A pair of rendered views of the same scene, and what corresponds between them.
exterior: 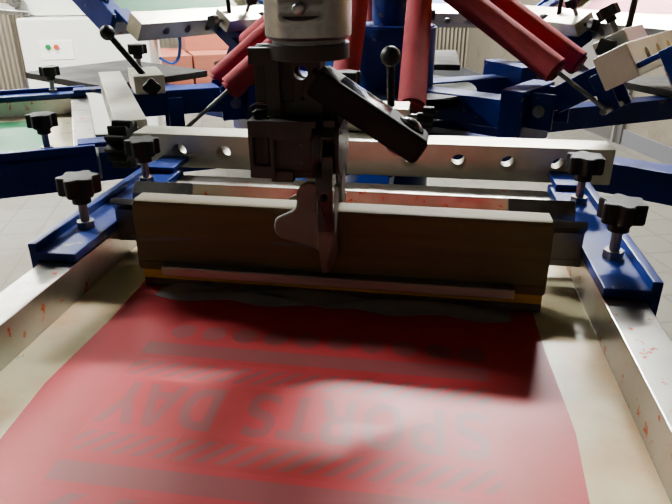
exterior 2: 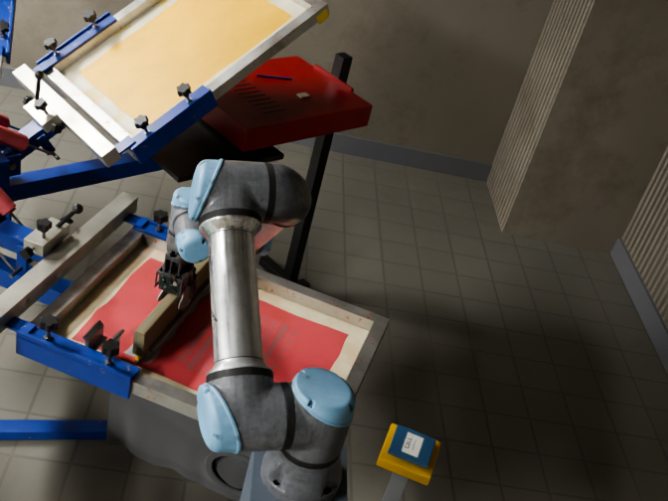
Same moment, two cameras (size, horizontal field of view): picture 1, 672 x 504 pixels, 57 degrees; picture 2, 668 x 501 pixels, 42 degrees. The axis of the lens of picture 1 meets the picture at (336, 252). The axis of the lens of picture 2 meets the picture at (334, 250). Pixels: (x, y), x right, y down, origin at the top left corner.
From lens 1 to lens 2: 2.10 m
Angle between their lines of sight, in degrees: 76
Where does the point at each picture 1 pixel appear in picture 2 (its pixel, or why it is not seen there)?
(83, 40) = not seen: outside the picture
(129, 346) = (186, 373)
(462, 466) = (269, 323)
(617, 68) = (112, 157)
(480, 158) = (106, 230)
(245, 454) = not seen: hidden behind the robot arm
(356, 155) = (72, 260)
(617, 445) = (271, 297)
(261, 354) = (205, 344)
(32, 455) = not seen: hidden behind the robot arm
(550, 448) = (268, 308)
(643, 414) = (269, 287)
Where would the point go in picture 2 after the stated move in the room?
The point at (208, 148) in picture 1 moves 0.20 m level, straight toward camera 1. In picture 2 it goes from (22, 304) to (106, 316)
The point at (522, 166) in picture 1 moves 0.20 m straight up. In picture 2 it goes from (116, 223) to (122, 162)
